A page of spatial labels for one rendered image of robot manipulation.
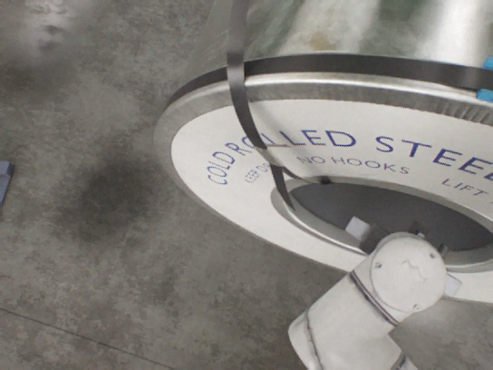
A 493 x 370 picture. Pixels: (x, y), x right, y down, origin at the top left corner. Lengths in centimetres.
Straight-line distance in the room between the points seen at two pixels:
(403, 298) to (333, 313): 9
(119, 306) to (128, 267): 15
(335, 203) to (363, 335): 85
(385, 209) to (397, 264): 91
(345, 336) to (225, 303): 130
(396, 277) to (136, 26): 200
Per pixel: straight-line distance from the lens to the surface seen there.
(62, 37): 244
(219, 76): 83
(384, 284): 60
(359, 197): 149
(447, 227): 144
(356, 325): 63
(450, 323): 209
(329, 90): 71
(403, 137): 79
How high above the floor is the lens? 189
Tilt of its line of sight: 70 degrees down
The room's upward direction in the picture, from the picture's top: 9 degrees clockwise
